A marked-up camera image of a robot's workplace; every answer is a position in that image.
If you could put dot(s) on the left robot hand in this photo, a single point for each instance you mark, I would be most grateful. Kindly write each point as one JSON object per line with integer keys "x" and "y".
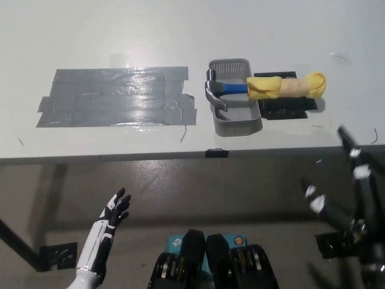
{"x": 103, "y": 231}

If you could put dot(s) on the small black tape piece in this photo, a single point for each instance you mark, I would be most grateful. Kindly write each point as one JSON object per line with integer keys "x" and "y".
{"x": 216, "y": 153}

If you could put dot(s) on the black robot body with teal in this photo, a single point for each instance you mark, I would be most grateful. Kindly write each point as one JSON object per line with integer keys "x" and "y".
{"x": 216, "y": 262}

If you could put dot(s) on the gray perforated plastic container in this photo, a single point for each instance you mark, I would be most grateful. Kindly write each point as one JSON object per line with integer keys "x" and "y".
{"x": 237, "y": 116}

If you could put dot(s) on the gray table leg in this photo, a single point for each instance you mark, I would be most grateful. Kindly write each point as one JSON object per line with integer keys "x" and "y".
{"x": 52, "y": 204}

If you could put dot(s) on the gray duct tape patch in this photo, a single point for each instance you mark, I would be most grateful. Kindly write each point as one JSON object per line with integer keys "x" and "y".
{"x": 120, "y": 96}

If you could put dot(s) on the black diagonal table brace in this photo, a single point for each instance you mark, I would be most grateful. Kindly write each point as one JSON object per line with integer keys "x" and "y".
{"x": 18, "y": 244}

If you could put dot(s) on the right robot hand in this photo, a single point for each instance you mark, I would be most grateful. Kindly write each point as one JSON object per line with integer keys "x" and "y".
{"x": 364, "y": 186}

